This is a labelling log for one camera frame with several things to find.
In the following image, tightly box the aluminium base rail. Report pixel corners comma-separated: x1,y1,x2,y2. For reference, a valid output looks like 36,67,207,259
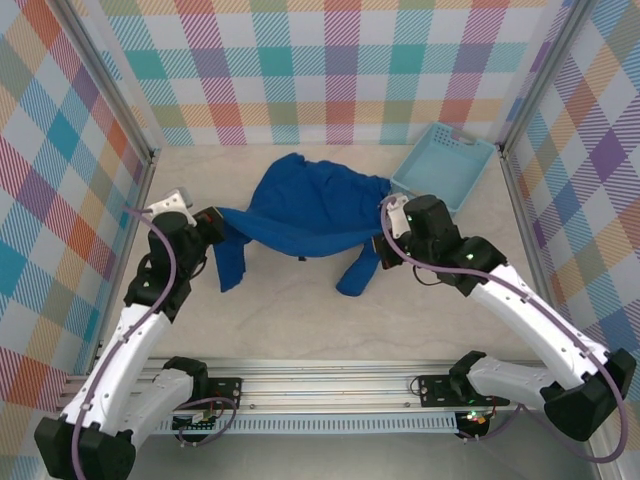
59,355,556,416

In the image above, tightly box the white slotted cable duct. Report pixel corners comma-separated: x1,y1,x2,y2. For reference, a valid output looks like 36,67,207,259
152,417,460,435

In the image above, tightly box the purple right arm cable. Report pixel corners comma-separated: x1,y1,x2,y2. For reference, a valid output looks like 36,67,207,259
382,199,629,464

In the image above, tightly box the blue printed t-shirt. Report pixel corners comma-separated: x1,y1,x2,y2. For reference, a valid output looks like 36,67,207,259
213,153,401,297

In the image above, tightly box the grey metal sheet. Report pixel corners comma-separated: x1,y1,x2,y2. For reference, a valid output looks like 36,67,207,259
132,432,601,480

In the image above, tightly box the electronics board with white connector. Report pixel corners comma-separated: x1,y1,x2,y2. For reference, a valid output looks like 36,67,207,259
171,410,222,434

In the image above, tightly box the electronics board with lit leds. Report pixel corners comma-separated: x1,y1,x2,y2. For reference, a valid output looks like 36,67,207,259
457,408,492,432

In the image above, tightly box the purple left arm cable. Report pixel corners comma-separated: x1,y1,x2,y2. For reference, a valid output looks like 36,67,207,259
71,205,240,480

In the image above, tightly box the aluminium frame bar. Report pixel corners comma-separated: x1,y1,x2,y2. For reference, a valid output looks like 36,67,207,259
587,439,619,480

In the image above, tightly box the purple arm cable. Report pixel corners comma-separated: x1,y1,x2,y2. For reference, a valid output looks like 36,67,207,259
71,205,240,480
382,199,629,464

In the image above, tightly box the light blue plastic basket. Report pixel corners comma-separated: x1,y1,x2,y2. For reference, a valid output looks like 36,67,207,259
390,122,495,219

